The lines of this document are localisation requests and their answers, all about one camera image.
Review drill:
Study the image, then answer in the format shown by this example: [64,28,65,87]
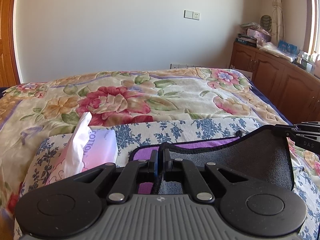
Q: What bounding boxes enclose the floral plush bed blanket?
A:
[1,67,289,239]

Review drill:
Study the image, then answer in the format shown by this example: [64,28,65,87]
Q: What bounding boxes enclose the blue gift bag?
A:
[278,40,298,55]

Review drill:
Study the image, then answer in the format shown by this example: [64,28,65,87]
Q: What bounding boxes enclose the pink white tissue box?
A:
[46,112,118,185]

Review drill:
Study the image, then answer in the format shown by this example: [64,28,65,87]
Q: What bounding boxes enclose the beige patterned curtain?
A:
[271,0,285,44]

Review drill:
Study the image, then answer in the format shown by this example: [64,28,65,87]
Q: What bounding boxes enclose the beige plastic bag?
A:
[259,42,297,62]

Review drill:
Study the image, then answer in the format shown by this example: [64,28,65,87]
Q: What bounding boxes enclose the purple grey microfiber towel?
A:
[129,125,294,190]

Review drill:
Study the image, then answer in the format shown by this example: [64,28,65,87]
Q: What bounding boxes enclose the white wall socket switch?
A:
[184,10,200,21]

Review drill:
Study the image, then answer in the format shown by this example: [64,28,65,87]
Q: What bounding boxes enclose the wooden low cabinet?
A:
[230,42,319,124]

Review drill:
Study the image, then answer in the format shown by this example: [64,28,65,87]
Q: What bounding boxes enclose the navy blue bed sheet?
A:
[247,77,293,126]

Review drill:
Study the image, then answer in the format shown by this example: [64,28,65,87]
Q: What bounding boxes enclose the white cardboard box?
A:
[230,64,253,81]

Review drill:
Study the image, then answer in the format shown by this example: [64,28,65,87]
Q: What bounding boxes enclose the pink purple box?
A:
[247,28,271,43]

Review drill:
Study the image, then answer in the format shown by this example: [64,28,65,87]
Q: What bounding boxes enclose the wooden room door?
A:
[0,0,20,87]

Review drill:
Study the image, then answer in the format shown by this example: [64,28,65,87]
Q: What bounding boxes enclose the green woven fan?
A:
[260,15,272,32]

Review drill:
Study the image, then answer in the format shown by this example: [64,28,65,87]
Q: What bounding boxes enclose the dark stacked books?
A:
[235,34,257,48]

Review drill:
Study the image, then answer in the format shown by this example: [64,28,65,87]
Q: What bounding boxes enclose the blue floral white cloth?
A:
[18,118,319,239]

